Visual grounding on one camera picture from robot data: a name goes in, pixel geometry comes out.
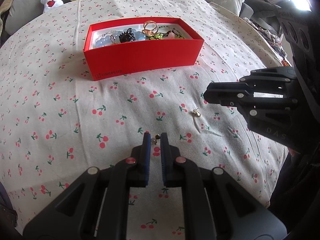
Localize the red cardboard box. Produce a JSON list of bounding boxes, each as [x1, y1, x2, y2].
[[83, 17, 205, 81]]

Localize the dark cloth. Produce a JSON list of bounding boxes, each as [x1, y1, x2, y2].
[[0, 181, 18, 227]]

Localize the light blue bead bracelet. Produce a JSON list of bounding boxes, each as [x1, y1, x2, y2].
[[94, 27, 147, 49]]

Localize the grey garment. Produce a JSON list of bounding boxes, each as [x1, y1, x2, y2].
[[240, 0, 283, 28]]

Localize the dark green bead bracelet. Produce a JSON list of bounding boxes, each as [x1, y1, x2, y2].
[[157, 24, 181, 31]]

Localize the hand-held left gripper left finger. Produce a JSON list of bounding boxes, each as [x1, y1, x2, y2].
[[24, 132, 151, 240]]

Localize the cherry print bed sheet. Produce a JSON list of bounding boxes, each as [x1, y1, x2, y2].
[[0, 0, 293, 240]]

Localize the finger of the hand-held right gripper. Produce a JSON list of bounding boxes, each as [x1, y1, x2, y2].
[[207, 92, 298, 120], [203, 67, 297, 101]]

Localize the gold ring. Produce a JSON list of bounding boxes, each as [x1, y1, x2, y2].
[[143, 21, 159, 31], [141, 28, 159, 38]]

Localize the grey pillow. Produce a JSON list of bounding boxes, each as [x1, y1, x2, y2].
[[5, 0, 71, 34]]

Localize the black hair claw clip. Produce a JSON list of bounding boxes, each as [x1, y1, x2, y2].
[[119, 28, 137, 43]]

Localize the floral patterned cloth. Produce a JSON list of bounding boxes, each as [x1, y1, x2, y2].
[[256, 24, 293, 66]]

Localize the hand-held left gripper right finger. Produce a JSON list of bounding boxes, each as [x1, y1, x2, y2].
[[161, 133, 285, 240]]

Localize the white bead bracelet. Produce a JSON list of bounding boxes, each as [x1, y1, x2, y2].
[[96, 30, 125, 39]]

